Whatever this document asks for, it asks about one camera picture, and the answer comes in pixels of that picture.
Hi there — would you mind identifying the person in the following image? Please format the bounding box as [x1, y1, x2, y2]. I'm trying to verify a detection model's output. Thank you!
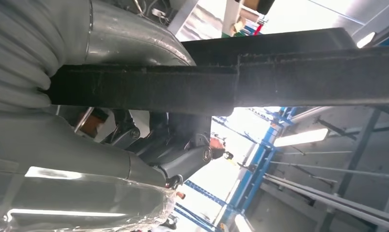
[209, 136, 235, 161]

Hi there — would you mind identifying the bright ceiling light panel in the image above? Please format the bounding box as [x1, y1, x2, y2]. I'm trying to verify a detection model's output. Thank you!
[234, 213, 256, 232]
[272, 128, 329, 148]

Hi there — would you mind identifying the black rounded object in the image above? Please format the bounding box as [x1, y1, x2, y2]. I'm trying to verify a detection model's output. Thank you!
[256, 0, 276, 15]

